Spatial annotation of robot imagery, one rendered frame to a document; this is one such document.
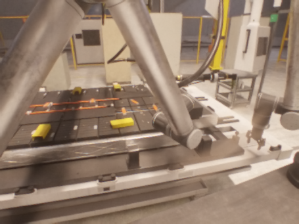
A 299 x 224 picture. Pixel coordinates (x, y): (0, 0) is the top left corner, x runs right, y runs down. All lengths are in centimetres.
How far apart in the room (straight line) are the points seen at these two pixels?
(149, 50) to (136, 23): 9
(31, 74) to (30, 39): 10
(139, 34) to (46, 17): 29
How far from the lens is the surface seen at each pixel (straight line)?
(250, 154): 153
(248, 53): 397
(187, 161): 126
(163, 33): 604
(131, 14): 55
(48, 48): 67
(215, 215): 97
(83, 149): 127
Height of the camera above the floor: 166
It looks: 24 degrees down
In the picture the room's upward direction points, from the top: straight up
